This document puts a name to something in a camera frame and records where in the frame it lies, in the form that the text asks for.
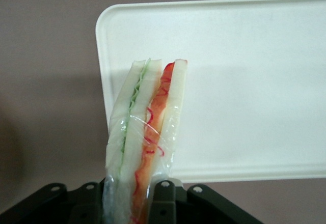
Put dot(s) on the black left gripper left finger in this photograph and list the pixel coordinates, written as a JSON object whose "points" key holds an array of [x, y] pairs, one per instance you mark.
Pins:
{"points": [[51, 206]]}

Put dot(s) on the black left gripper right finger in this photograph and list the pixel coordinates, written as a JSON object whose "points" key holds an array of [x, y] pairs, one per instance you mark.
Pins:
{"points": [[193, 208]]}

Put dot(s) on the plastic-wrapped sandwich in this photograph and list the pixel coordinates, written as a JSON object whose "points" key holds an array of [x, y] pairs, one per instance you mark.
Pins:
{"points": [[135, 137]]}

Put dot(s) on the cream plastic tray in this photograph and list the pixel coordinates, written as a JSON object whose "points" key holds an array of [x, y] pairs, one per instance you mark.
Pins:
{"points": [[242, 81]]}

